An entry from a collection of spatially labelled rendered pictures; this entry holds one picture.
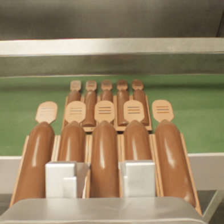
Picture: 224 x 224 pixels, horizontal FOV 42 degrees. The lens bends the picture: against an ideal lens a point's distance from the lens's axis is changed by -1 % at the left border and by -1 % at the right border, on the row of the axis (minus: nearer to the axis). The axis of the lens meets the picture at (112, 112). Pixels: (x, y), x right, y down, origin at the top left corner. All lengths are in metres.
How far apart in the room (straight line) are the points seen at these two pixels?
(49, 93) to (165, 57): 0.17
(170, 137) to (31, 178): 0.09
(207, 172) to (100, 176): 0.21
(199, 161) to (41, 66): 0.25
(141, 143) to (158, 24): 0.34
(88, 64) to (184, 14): 0.18
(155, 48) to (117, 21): 0.10
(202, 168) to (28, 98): 0.24
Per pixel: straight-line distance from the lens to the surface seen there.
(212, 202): 0.73
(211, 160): 0.34
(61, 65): 0.43
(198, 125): 0.37
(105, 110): 0.21
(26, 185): 0.17
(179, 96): 0.41
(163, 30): 0.51
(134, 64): 0.43
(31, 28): 0.52
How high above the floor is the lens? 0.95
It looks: 44 degrees down
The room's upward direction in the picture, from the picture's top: 2 degrees clockwise
